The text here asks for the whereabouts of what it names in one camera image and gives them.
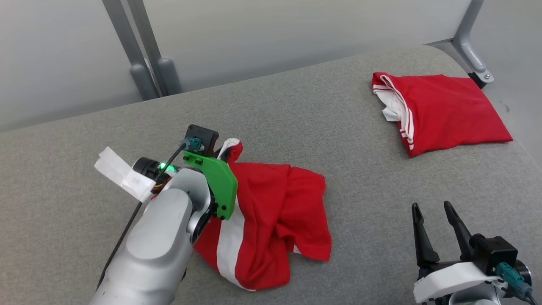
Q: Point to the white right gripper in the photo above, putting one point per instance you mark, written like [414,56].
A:
[449,279]

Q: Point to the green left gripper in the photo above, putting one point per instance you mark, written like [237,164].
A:
[222,190]

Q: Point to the red shirt with white band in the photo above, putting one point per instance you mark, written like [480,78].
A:
[275,212]

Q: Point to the red basketball jersey white trim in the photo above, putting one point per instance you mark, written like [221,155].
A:
[449,110]

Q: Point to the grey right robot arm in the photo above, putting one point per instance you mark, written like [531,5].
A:
[474,300]

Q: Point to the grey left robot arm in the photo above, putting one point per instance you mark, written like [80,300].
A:
[156,237]

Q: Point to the white tape tag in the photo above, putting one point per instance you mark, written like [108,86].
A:
[123,176]

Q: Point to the grey metal partition end leg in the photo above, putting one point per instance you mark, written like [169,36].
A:
[465,38]

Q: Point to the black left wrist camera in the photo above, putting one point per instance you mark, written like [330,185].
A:
[205,135]

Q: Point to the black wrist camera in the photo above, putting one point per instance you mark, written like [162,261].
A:
[205,135]
[495,254]

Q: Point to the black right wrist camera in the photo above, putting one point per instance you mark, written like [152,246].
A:
[495,254]

